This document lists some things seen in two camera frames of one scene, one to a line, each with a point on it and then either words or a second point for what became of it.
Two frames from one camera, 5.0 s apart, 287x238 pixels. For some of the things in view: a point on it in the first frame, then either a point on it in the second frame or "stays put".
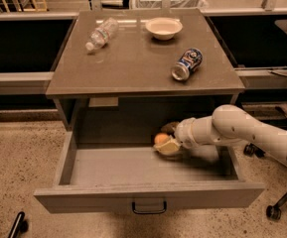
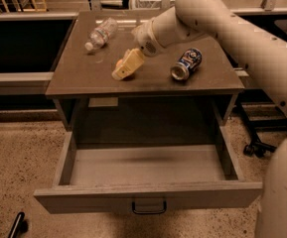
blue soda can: (189, 61) stays put
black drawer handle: (149, 212) stays put
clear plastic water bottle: (101, 35) stays put
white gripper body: (184, 134) -> (145, 40)
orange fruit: (161, 138) -> (119, 62)
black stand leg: (20, 226) stays put
